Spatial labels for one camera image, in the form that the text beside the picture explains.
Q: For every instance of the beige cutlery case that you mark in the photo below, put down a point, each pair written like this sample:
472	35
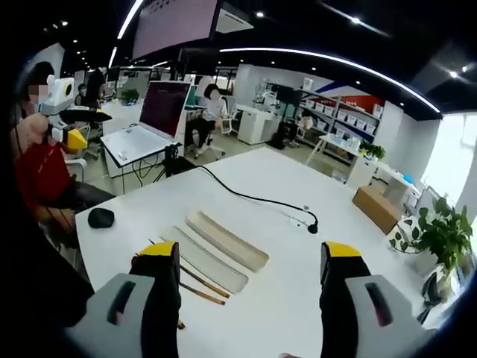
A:
220	242

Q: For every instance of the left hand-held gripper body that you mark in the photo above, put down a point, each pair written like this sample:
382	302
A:
59	93

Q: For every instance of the large hanging display screen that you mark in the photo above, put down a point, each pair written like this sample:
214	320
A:
173	26

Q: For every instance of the brown wooden chopstick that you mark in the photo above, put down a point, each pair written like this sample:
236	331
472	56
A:
208	284
205	296

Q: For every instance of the black rounded pouch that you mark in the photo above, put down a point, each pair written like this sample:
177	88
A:
101	218

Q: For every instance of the large green potted plant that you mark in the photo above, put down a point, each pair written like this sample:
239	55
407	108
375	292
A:
439	235

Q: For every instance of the person's dark trousered legs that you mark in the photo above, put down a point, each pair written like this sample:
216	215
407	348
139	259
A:
87	195

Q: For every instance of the storage shelf with white bins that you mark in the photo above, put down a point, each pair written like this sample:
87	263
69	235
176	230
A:
341	112

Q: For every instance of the person's right hand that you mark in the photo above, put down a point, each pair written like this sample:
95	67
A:
290	355

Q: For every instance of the dark red computer monitor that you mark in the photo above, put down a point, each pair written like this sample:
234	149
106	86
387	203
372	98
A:
164	109

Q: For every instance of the small green potted plant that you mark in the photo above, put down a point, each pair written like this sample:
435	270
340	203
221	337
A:
372	150

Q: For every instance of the green plant on divider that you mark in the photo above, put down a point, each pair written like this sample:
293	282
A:
130	95

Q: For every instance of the white tilted drawing board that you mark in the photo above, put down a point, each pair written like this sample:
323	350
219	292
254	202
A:
134	143

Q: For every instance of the white side table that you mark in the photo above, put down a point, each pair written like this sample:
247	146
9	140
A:
337	143

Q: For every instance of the person's left hand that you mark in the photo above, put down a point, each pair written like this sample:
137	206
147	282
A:
34	128

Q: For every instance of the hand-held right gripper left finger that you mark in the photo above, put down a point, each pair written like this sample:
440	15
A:
130	306

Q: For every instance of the person's red shirt torso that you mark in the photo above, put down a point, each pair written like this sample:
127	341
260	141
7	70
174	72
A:
41	175

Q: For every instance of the white cabinet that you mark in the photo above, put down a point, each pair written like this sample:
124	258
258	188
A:
257	123

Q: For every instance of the brown cardboard box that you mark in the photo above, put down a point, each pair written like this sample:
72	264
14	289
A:
378	209

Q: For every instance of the white office chair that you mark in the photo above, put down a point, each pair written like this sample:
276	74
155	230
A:
230	121

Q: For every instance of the black tripod stand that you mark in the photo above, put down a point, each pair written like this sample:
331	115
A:
172	158

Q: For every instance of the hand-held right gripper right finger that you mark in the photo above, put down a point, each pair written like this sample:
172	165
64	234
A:
365	306

